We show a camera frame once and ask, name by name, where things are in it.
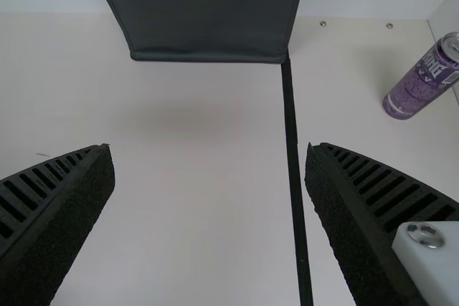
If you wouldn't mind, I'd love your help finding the black strip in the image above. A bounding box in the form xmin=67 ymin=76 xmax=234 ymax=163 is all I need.
xmin=280 ymin=57 xmax=315 ymax=306

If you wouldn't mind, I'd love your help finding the purple can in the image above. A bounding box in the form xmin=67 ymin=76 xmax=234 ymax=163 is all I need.
xmin=382 ymin=32 xmax=459 ymax=120

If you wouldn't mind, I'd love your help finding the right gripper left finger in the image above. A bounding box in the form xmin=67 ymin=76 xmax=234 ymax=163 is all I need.
xmin=0 ymin=143 xmax=116 ymax=306

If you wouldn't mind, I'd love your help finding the dark grey bag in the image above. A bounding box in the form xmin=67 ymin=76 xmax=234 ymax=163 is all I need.
xmin=85 ymin=0 xmax=309 ymax=65

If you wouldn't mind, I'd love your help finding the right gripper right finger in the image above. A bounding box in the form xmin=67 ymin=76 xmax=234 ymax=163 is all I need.
xmin=303 ymin=141 xmax=459 ymax=306

